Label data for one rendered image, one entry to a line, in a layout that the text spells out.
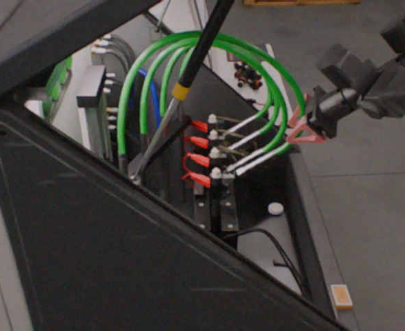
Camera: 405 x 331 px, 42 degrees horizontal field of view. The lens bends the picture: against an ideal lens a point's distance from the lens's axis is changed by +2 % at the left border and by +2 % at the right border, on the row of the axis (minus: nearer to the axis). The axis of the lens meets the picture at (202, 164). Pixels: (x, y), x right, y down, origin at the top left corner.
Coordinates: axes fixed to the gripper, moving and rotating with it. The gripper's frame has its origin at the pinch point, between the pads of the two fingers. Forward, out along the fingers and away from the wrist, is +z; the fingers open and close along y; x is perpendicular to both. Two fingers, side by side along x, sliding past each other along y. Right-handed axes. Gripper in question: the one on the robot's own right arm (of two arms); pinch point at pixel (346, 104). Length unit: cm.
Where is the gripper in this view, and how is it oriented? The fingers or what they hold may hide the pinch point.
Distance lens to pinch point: 123.1
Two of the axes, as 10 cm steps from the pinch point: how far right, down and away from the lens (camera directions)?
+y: -6.8, -6.8, -2.8
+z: -7.0, 4.8, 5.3
